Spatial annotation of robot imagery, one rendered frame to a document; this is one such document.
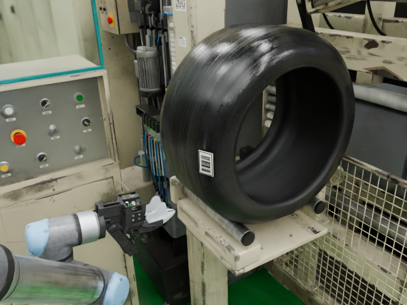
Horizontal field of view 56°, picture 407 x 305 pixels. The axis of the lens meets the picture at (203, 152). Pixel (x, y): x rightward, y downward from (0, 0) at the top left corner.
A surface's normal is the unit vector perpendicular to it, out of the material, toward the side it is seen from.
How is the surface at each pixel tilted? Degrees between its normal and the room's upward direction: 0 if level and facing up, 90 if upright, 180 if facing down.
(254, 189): 6
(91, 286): 86
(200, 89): 55
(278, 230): 0
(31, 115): 90
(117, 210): 90
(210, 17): 90
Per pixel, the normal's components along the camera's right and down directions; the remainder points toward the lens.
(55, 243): 0.52, 0.26
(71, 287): 0.94, 0.06
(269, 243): -0.04, -0.90
